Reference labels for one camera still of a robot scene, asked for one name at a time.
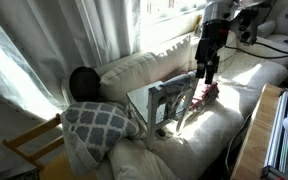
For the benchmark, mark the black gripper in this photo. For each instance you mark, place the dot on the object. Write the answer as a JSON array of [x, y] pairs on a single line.
[[212, 40]]

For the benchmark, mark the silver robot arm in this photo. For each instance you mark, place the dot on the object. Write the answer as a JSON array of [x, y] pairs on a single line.
[[240, 16]]

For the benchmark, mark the small white wooden chair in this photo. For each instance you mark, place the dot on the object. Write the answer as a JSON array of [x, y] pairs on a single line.
[[152, 110]]

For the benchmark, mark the yellow wooden chair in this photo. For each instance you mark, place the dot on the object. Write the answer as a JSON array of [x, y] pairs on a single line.
[[34, 133]]

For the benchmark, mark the red patterned fringed blanket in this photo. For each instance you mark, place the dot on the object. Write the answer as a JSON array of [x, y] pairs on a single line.
[[205, 95]]

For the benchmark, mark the floral yellow white pillow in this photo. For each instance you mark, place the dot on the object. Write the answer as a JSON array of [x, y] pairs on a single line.
[[198, 23]]

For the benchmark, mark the cream fabric sofa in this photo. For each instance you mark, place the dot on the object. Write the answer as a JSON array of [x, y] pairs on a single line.
[[210, 133]]

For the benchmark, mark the white bolster cushion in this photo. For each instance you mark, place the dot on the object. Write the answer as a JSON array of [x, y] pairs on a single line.
[[267, 28]]

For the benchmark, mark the wide cream back cushion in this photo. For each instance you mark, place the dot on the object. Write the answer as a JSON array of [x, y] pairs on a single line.
[[127, 76]]

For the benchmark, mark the light wooden side table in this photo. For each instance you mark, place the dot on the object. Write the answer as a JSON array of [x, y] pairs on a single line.
[[254, 140]]

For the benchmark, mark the cream loose seat cushion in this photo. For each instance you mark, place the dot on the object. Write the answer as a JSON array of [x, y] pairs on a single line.
[[137, 163]]

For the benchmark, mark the black round cushion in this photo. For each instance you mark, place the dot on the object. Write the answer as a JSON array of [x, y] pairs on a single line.
[[84, 83]]

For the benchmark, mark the grey lattice patterned pillow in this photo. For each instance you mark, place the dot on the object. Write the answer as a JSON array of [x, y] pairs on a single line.
[[94, 130]]

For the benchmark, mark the white sheer curtain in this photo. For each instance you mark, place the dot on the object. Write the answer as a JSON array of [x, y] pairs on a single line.
[[50, 33]]

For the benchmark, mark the aluminium rail frame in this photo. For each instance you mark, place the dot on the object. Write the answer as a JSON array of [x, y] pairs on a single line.
[[277, 133]]

